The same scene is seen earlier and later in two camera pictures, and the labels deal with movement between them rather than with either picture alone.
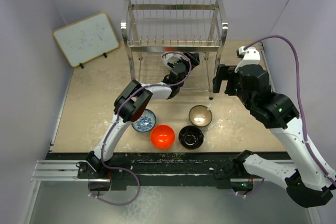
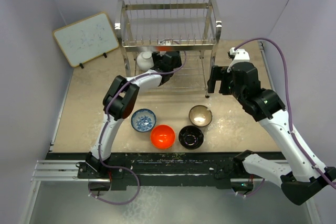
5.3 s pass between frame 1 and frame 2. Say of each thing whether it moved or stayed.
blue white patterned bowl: stayed
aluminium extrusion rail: stayed
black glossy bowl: stayed
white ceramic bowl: moved
